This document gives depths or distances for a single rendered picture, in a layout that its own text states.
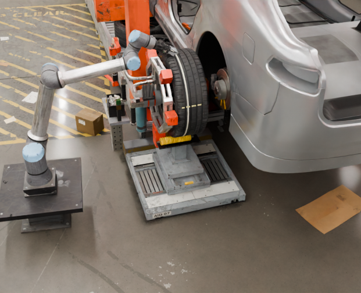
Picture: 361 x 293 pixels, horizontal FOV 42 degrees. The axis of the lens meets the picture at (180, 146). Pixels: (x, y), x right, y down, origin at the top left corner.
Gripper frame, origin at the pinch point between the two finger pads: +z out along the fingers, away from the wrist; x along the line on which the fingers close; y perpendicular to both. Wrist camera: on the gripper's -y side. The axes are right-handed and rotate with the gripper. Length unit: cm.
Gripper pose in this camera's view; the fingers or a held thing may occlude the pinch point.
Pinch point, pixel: (176, 52)
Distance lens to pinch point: 344.9
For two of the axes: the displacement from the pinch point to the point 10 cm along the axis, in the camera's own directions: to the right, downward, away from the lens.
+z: 8.3, 2.4, 5.0
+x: 4.7, -7.8, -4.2
